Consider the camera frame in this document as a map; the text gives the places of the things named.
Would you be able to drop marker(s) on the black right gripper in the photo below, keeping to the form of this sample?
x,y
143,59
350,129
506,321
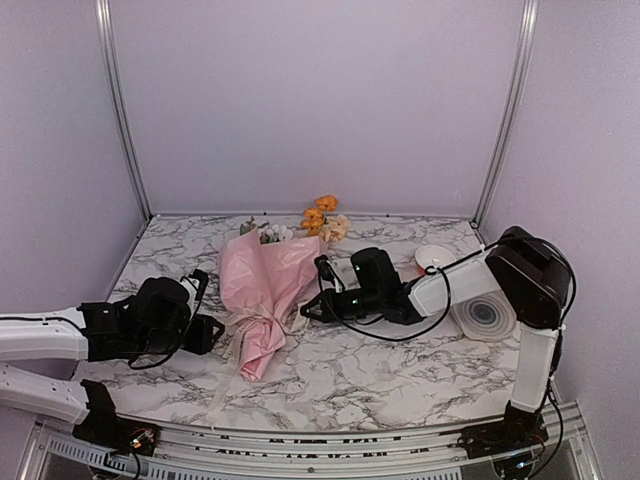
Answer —
x,y
304,311

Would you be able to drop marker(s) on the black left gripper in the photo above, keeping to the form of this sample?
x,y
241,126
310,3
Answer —
x,y
203,342

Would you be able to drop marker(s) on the cream ribbon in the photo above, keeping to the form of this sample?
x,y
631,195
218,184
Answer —
x,y
230,370

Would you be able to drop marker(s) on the pink wrapping paper sheet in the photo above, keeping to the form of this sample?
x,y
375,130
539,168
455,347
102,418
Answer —
x,y
259,284

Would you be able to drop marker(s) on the peach flower long green stem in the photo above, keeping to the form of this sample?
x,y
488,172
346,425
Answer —
x,y
335,228

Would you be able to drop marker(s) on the orange flower stem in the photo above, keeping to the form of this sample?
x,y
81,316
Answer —
x,y
314,217

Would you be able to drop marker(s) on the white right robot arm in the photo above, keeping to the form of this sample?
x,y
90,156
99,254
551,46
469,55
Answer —
x,y
530,272

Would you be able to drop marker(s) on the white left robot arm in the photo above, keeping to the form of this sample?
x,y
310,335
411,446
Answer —
x,y
53,335

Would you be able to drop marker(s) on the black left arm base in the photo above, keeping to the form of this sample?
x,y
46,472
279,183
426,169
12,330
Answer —
x,y
105,427

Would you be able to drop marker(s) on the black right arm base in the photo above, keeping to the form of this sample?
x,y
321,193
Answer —
x,y
517,429

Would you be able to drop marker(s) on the orange bowl white inside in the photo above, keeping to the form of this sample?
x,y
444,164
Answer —
x,y
433,258

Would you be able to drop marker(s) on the grey swirl ceramic plate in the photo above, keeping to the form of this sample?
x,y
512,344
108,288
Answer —
x,y
485,318

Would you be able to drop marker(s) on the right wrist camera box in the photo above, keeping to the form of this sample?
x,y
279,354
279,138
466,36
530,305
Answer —
x,y
374,270

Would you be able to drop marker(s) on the aluminium front rail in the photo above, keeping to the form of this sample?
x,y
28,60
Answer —
x,y
434,452

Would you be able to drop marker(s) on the aluminium frame left post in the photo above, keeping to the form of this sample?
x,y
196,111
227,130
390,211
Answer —
x,y
109,51

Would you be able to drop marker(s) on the aluminium frame post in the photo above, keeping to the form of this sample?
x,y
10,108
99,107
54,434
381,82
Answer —
x,y
109,51
514,99

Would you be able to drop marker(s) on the aluminium frame right post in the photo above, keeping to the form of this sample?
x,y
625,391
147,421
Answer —
x,y
514,99

